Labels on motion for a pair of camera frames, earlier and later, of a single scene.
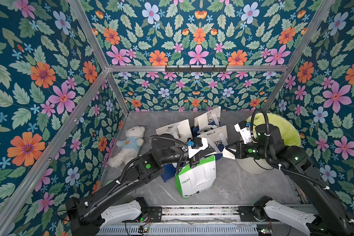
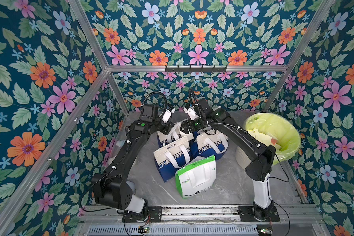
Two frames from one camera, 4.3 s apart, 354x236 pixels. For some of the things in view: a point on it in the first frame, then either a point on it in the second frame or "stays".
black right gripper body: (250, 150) → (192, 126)
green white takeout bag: (192, 181) stays
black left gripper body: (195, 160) → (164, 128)
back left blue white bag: (181, 131) stays
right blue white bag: (217, 138) stays
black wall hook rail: (201, 70) stays
